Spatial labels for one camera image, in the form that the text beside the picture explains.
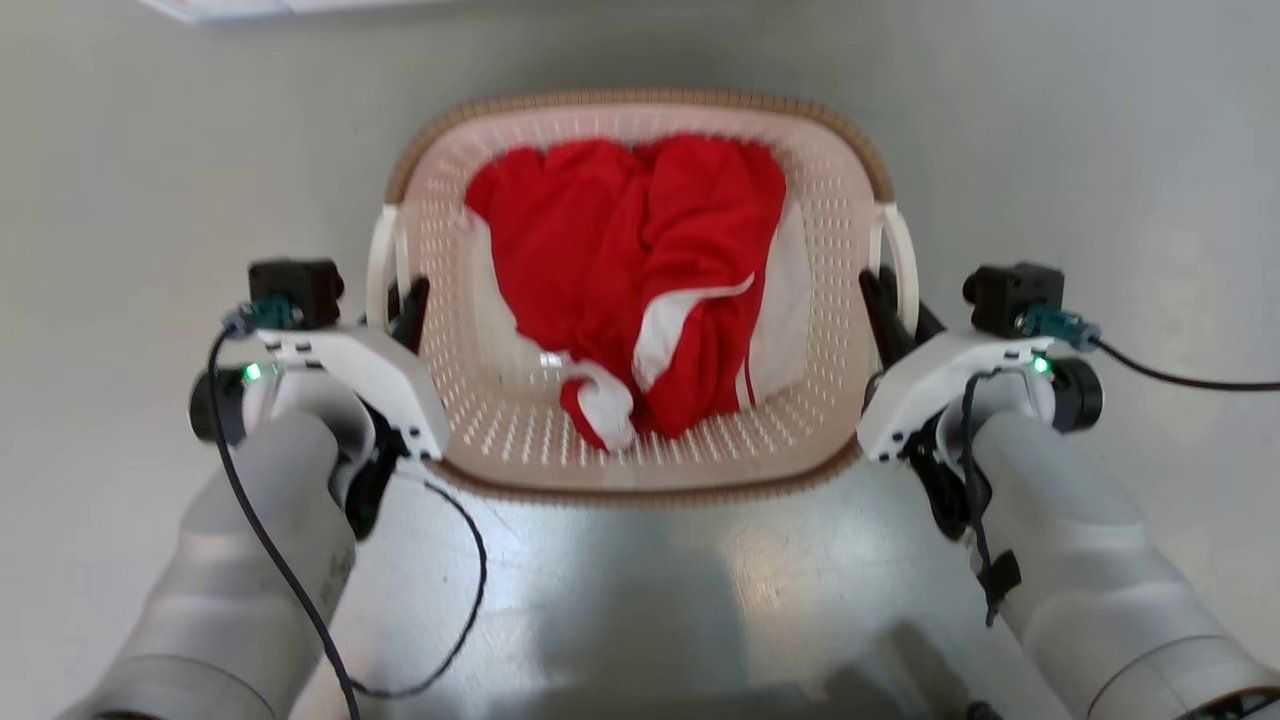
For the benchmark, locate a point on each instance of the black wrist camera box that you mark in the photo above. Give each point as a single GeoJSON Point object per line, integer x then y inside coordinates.
{"type": "Point", "coordinates": [1012, 297]}
{"type": "Point", "coordinates": [295, 290]}

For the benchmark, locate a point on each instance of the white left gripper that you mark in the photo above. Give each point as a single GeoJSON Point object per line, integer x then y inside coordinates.
{"type": "Point", "coordinates": [385, 375]}

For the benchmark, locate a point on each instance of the beige perforated plastic laundry basket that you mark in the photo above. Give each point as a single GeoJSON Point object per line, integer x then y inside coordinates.
{"type": "Point", "coordinates": [640, 455]}

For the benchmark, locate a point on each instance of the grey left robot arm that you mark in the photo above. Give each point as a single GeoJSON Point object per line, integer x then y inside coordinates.
{"type": "Point", "coordinates": [255, 560]}

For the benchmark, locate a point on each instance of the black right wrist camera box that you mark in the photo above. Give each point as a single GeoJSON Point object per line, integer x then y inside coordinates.
{"type": "Point", "coordinates": [1012, 297]}

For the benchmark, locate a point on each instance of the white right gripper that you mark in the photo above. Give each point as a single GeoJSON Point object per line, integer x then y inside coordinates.
{"type": "Point", "coordinates": [925, 385]}

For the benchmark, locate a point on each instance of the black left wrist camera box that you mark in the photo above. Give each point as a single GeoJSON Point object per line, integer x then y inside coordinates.
{"type": "Point", "coordinates": [295, 290]}

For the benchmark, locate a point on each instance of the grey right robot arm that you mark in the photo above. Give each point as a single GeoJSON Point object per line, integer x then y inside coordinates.
{"type": "Point", "coordinates": [1080, 560]}

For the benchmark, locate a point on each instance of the white cloth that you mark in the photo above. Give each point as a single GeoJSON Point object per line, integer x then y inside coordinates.
{"type": "Point", "coordinates": [785, 310]}

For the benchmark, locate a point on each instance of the red garment with white stripes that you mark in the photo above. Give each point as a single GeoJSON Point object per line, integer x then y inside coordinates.
{"type": "Point", "coordinates": [640, 250]}

